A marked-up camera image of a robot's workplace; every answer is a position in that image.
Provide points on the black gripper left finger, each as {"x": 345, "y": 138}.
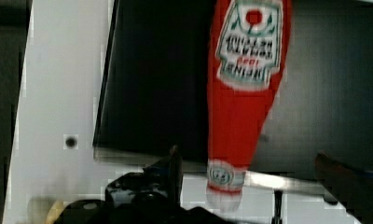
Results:
{"x": 156, "y": 189}

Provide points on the silver black toaster oven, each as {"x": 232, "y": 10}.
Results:
{"x": 154, "y": 92}

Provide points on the red plush ketchup bottle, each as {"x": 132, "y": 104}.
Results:
{"x": 248, "y": 46}

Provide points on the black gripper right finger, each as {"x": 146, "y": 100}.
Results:
{"x": 351, "y": 187}

